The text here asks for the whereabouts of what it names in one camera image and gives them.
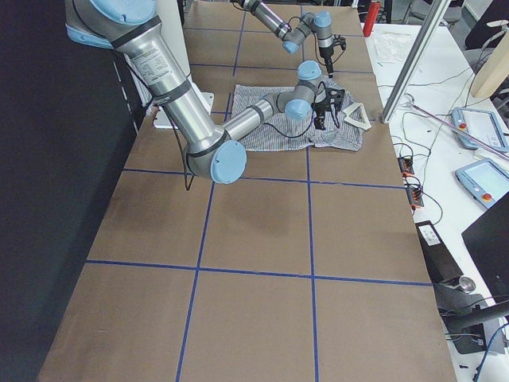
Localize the black monitor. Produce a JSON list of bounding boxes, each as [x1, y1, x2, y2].
[[462, 194, 509, 295]]

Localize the black box with label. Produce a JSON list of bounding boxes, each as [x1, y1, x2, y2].
[[415, 220, 464, 283]]

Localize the clear plastic bag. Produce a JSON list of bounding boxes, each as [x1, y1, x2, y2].
[[374, 32, 414, 64]]

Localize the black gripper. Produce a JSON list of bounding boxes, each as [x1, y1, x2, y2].
[[317, 34, 346, 78], [313, 88, 345, 130]]

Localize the navy white striped polo shirt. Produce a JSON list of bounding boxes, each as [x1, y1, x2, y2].
[[240, 91, 364, 152]]

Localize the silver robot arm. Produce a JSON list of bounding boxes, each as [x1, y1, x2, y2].
[[233, 1, 347, 78], [65, 1, 326, 184]]

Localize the aluminium frame post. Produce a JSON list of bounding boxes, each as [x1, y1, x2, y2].
[[381, 0, 451, 123]]

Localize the teach pendant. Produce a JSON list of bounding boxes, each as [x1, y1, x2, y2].
[[455, 158, 508, 209], [452, 107, 508, 154]]

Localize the red bottle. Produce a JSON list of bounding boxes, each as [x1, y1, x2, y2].
[[363, 0, 380, 37]]

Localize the upper teach pendant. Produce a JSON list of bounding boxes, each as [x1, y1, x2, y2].
[[452, 107, 508, 154]]

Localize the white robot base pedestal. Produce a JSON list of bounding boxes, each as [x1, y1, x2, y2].
[[155, 0, 214, 115]]

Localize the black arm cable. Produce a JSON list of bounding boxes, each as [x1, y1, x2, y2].
[[170, 115, 319, 192]]

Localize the lower teach pendant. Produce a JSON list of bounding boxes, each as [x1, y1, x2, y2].
[[455, 158, 508, 209]]

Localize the orange black power strip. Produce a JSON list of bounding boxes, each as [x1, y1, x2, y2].
[[397, 156, 424, 211]]

